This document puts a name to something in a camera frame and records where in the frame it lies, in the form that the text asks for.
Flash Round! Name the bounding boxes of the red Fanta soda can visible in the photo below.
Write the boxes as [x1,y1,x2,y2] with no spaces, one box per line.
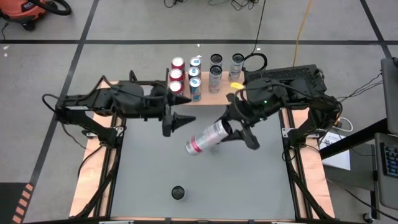
[169,68,185,82]
[170,56,187,71]
[168,80,185,96]

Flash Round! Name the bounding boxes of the white Celsius can blue palm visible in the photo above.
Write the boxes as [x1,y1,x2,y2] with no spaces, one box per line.
[170,185,187,201]

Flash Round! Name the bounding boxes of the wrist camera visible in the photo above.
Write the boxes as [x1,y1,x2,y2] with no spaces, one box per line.
[247,78,282,105]
[151,85,170,102]

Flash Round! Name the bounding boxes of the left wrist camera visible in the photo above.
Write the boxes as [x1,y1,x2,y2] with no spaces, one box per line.
[151,85,170,102]

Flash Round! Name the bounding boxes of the white Celsius Peach Vibe can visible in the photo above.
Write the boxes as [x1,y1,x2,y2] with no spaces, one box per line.
[185,119,233,156]

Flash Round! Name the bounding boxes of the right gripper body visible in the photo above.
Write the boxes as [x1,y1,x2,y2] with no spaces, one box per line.
[233,96,280,127]

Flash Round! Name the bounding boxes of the grey side desk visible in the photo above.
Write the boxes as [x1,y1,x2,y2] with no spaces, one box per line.
[320,118,398,218]

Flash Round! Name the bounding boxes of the wooden shelf black frame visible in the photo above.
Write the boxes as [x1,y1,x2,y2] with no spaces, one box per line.
[164,70,248,106]

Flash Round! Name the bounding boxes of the blue silver Red Bull can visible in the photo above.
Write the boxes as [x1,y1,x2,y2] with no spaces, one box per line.
[188,77,202,102]
[189,56,202,70]
[187,66,201,79]

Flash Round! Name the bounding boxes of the white cable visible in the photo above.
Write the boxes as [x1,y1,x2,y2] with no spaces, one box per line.
[336,117,354,134]

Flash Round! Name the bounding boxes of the yellow power cable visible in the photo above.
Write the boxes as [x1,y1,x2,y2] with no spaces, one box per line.
[292,0,313,68]

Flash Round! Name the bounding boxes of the black perforated computer box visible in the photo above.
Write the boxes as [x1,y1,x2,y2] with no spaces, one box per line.
[244,63,326,94]

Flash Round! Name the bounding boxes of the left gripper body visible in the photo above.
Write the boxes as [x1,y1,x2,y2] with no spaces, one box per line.
[124,90,170,121]

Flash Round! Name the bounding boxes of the white Celsius can pink patch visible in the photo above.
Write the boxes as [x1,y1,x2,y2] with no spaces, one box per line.
[210,54,223,68]
[208,65,223,94]

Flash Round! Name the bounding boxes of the grey laptop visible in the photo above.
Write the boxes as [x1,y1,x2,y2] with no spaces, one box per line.
[381,57,398,136]

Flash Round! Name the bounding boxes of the white Celsius can blue band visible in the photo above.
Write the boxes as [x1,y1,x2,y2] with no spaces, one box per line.
[228,53,245,82]

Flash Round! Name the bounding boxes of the white paper sheet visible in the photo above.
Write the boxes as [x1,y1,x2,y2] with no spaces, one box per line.
[320,132,351,171]

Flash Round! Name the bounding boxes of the black mat orange stripes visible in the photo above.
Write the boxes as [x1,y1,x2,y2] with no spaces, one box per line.
[0,182,35,224]

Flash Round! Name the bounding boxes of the orange shop vacuum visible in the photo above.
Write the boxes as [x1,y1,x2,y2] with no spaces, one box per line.
[0,0,72,32]

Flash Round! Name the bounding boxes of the black keyboard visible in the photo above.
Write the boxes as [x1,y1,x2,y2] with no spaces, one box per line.
[381,141,398,180]

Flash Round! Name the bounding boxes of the thin black cable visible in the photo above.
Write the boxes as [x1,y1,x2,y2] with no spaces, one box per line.
[241,0,268,73]

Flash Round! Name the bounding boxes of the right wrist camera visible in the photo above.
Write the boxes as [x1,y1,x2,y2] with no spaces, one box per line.
[247,78,282,105]

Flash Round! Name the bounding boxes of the black aluminium table frame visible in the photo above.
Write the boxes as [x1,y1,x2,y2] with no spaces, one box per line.
[70,70,336,224]

